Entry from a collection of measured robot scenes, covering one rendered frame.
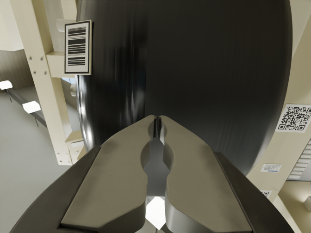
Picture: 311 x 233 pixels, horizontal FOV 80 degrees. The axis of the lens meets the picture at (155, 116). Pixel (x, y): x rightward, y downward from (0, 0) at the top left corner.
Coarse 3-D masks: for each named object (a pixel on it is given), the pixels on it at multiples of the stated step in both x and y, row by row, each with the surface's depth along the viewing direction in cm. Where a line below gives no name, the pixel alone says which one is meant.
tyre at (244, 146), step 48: (96, 0) 21; (144, 0) 20; (192, 0) 20; (240, 0) 20; (288, 0) 24; (96, 48) 21; (144, 48) 20; (192, 48) 20; (240, 48) 20; (288, 48) 23; (96, 96) 22; (144, 96) 21; (192, 96) 21; (240, 96) 21; (96, 144) 25; (240, 144) 23
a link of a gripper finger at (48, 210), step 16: (80, 160) 8; (64, 176) 8; (80, 176) 8; (48, 192) 7; (64, 192) 7; (32, 208) 6; (48, 208) 6; (64, 208) 6; (16, 224) 6; (32, 224) 6; (48, 224) 6
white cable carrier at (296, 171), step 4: (308, 144) 49; (308, 148) 49; (304, 152) 50; (308, 152) 50; (300, 156) 51; (304, 156) 51; (308, 156) 51; (300, 160) 52; (304, 160) 52; (308, 160) 52; (296, 164) 52; (300, 164) 52; (304, 164) 52; (296, 168) 53; (300, 168) 53; (304, 168) 53; (292, 172) 54; (296, 172) 54; (300, 172) 54; (288, 176) 55; (292, 176) 55; (296, 176) 55
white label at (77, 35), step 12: (72, 24) 22; (84, 24) 21; (72, 36) 22; (84, 36) 21; (72, 48) 22; (84, 48) 21; (72, 60) 22; (84, 60) 21; (72, 72) 22; (84, 72) 21
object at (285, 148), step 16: (304, 0) 34; (304, 16) 34; (304, 32) 35; (304, 48) 36; (304, 64) 37; (304, 80) 39; (288, 96) 41; (304, 96) 41; (272, 144) 48; (288, 144) 48; (304, 144) 48; (272, 160) 50; (288, 160) 50; (256, 176) 54; (272, 176) 54; (272, 192) 57
